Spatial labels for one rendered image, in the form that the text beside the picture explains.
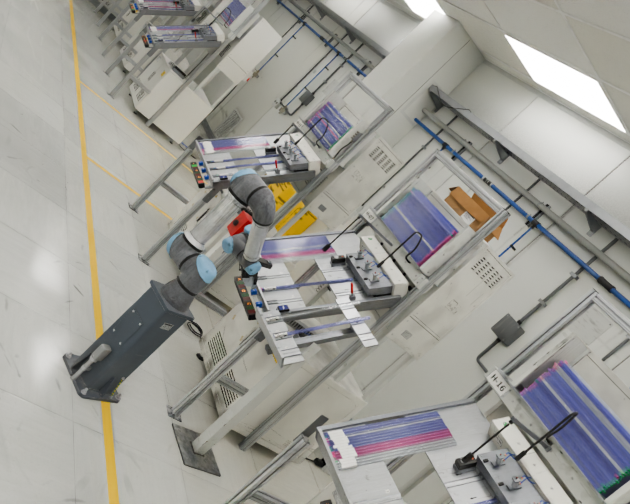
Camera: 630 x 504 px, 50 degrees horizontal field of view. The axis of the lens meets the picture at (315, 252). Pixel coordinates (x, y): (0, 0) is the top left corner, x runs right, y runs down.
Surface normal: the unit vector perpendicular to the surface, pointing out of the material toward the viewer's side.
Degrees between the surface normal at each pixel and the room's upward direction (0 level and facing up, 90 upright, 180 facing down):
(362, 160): 90
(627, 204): 90
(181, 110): 90
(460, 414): 45
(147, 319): 90
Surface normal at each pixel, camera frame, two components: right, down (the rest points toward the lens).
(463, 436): 0.07, -0.84
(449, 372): -0.62, -0.52
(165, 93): 0.31, 0.53
